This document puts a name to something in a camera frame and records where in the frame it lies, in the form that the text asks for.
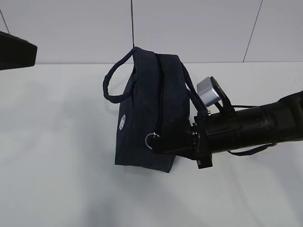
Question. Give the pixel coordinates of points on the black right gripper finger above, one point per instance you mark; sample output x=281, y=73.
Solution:
x=189, y=156
x=178, y=144

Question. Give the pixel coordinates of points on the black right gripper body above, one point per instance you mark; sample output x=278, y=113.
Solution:
x=201, y=150

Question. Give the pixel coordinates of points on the navy blue lunch bag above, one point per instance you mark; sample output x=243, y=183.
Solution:
x=156, y=99

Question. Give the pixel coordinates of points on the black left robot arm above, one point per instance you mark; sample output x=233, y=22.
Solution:
x=16, y=53

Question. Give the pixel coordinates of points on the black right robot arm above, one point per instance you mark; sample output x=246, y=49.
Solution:
x=240, y=133

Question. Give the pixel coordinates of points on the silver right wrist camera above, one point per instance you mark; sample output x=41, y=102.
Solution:
x=209, y=91

